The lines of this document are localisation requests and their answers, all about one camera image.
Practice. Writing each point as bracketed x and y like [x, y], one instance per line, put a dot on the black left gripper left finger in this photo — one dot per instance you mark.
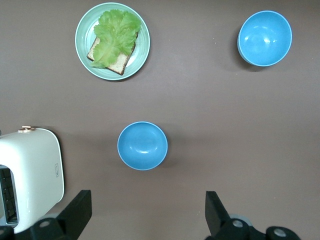
[72, 220]

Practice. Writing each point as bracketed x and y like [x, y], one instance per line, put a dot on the toasted bread slice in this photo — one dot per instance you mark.
[120, 63]

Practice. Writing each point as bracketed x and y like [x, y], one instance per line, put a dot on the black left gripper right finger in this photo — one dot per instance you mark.
[220, 222]

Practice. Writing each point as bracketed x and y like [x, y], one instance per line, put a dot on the green lettuce leaf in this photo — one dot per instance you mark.
[115, 32]

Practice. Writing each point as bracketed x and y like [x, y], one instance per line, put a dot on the cream white toaster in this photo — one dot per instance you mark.
[35, 170]

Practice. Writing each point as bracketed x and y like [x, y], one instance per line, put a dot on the green plate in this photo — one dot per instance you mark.
[141, 57]

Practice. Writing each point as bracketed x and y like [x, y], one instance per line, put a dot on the brown table cover sheet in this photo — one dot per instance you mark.
[200, 112]

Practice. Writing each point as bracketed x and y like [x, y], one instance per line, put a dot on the blue bowl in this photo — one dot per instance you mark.
[265, 37]
[142, 146]

